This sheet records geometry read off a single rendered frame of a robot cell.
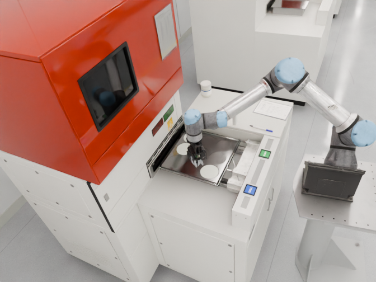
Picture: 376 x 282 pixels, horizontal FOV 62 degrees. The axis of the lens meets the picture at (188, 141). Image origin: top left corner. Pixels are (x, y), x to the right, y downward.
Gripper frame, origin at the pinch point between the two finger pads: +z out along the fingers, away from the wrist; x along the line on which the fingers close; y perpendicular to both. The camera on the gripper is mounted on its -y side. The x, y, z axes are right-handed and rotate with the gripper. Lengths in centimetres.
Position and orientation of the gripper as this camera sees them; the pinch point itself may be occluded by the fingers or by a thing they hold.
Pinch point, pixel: (196, 163)
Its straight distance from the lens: 165.4
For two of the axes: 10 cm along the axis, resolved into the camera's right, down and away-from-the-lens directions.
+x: 9.4, -3.0, 1.8
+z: 1.0, 7.3, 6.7
